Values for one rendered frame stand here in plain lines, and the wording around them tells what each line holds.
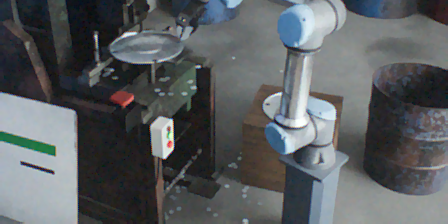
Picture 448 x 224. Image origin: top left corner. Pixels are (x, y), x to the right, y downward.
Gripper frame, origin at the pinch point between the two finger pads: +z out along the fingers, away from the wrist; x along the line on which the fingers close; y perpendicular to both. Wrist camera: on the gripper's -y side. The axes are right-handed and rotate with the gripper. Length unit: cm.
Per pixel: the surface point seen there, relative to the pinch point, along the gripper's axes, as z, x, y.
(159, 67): 10.4, 0.3, -9.9
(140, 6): -9.5, 16.8, -10.3
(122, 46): 9.3, 16.8, -13.1
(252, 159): 46, -51, 16
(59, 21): 7.9, 40.7, -23.5
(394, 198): 34, -114, 35
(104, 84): 15.3, 11.5, -30.6
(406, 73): -1, -91, 78
